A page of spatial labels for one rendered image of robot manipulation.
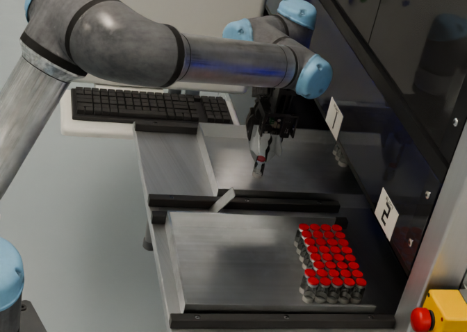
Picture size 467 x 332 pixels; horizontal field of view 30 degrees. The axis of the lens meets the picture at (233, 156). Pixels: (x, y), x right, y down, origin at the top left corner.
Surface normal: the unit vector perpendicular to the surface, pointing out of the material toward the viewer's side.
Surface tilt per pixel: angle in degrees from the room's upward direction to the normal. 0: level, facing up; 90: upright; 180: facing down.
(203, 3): 90
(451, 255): 90
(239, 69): 85
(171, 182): 0
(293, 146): 0
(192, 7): 90
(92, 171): 0
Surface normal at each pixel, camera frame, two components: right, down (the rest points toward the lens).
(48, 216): 0.18, -0.83
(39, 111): 0.54, 0.47
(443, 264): 0.18, 0.54
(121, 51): 0.11, 0.27
